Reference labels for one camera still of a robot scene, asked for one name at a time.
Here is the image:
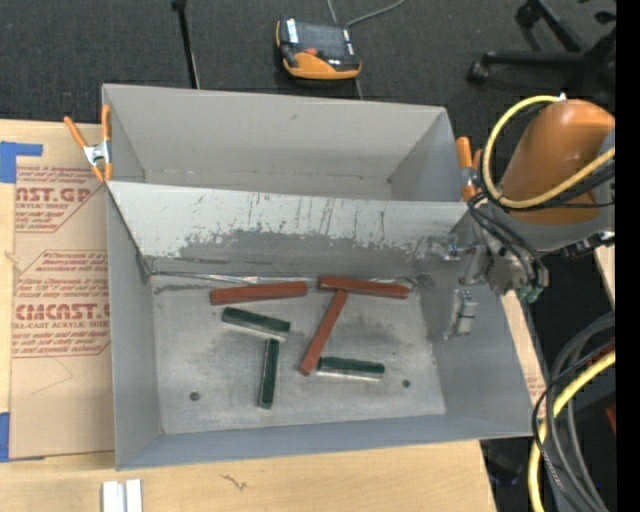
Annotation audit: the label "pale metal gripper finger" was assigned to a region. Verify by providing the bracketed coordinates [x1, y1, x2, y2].
[441, 288, 480, 342]
[430, 238, 466, 262]

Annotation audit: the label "red-brown flat block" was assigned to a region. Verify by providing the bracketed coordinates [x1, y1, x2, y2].
[209, 280, 309, 307]
[317, 275, 412, 301]
[298, 288, 350, 378]

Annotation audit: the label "dark green flat block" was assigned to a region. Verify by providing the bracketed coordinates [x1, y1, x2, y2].
[256, 337, 281, 411]
[221, 306, 292, 335]
[316, 355, 387, 378]

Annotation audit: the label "grey metal bin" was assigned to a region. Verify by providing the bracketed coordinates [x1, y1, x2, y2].
[101, 83, 535, 472]

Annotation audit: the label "brown cardboard board red print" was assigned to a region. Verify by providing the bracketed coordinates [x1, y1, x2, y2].
[0, 118, 117, 462]

